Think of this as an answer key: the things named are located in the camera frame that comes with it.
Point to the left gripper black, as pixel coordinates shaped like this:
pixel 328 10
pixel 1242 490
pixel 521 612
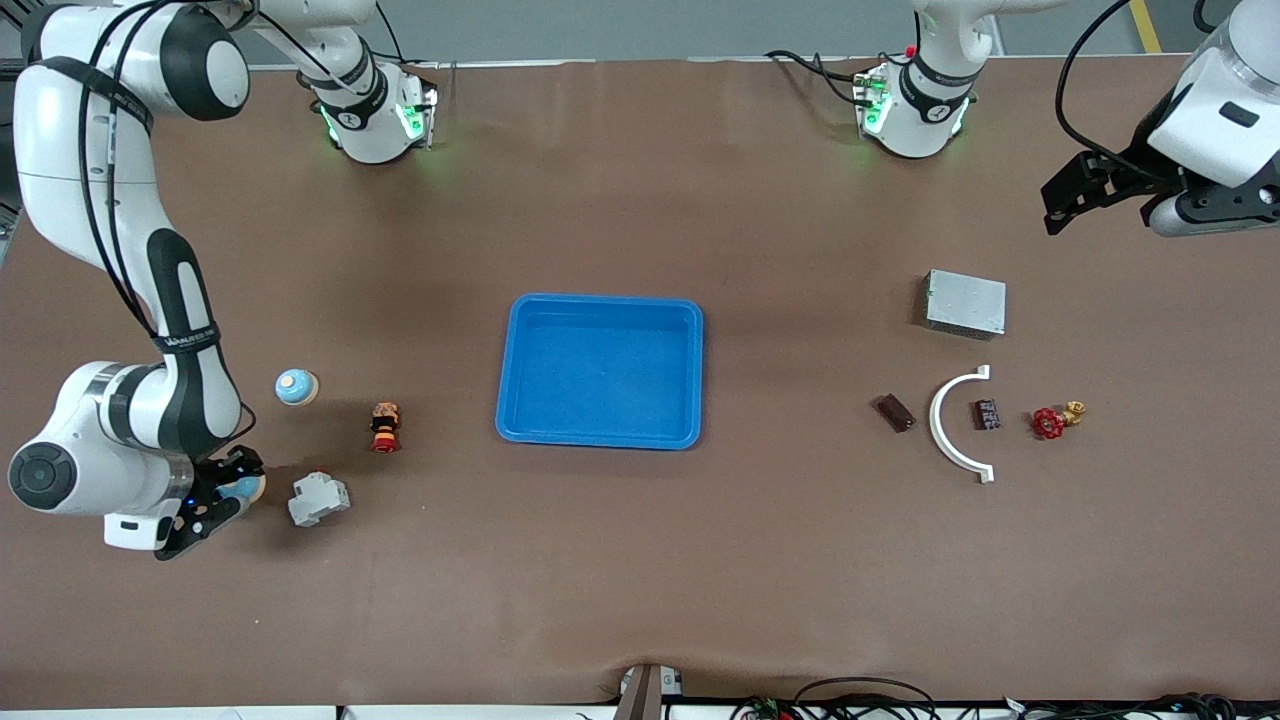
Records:
pixel 1131 166

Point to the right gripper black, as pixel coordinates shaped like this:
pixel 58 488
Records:
pixel 222 472

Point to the blue dome call bell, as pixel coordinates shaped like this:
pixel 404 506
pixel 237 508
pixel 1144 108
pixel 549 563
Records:
pixel 297 388
pixel 246 489

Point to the black printed block capacitor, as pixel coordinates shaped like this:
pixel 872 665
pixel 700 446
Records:
pixel 987 414

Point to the dark brown block capacitor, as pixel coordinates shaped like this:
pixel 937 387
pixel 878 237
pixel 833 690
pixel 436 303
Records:
pixel 895 412

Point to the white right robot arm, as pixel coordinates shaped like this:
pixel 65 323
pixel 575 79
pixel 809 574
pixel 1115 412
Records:
pixel 70 210

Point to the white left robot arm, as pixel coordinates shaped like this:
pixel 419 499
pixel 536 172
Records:
pixel 915 115

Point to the white circuit breaker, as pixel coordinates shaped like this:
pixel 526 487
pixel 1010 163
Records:
pixel 318 498

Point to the silver metal power supply box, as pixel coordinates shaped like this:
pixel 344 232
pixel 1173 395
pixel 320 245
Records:
pixel 965 305

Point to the red valve brass fitting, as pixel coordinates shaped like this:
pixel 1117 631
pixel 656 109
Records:
pixel 1048 424

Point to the blue plastic tray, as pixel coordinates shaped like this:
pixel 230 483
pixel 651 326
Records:
pixel 600 380

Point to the orange red push switch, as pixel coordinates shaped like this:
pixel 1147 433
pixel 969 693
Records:
pixel 385 425

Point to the white curved plastic bracket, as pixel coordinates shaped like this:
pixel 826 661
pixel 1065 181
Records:
pixel 938 435

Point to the metal table edge bracket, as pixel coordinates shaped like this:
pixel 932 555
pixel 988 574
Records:
pixel 645 692

